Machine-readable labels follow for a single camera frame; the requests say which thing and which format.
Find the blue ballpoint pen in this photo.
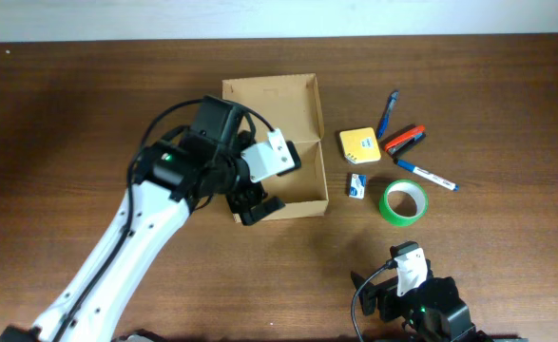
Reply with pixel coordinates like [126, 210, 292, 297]
[376, 90, 399, 139]

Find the left black cable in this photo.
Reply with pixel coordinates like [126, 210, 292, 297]
[57, 98, 276, 342]

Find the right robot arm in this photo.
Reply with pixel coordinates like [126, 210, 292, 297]
[350, 241, 521, 342]

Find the brown cardboard box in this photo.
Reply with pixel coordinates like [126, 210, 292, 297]
[222, 73, 329, 220]

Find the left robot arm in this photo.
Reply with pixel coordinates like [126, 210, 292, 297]
[0, 96, 301, 342]

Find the green tape roll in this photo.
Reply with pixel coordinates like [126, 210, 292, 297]
[378, 180, 429, 227]

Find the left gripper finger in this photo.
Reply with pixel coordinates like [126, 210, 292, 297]
[278, 141, 301, 177]
[239, 197, 285, 226]

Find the white blue marker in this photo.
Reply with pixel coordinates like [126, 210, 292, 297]
[394, 160, 459, 192]

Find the yellow sticky note pad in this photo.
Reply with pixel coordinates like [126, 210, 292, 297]
[339, 127, 381, 164]

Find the white blue staples box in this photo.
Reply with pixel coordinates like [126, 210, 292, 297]
[349, 173, 367, 200]

